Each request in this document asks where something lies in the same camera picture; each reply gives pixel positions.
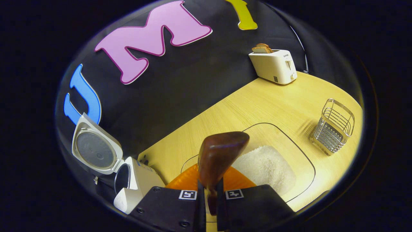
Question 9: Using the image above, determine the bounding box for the white toaster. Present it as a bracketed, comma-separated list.
[248, 49, 298, 85]

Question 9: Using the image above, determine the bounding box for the white power cable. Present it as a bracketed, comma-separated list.
[289, 25, 309, 74]

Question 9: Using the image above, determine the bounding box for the clear glass tray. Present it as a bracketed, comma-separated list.
[180, 122, 316, 204]

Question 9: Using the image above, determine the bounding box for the white rice cooker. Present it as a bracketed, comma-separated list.
[71, 112, 166, 215]

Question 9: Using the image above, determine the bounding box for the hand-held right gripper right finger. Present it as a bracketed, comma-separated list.
[216, 166, 295, 232]

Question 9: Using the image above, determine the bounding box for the brown wooden spoon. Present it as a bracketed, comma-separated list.
[197, 131, 250, 216]

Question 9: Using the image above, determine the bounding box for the metal wire chopstick holder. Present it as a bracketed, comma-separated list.
[310, 98, 356, 156]

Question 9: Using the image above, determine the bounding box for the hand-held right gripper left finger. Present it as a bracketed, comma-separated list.
[128, 163, 207, 232]

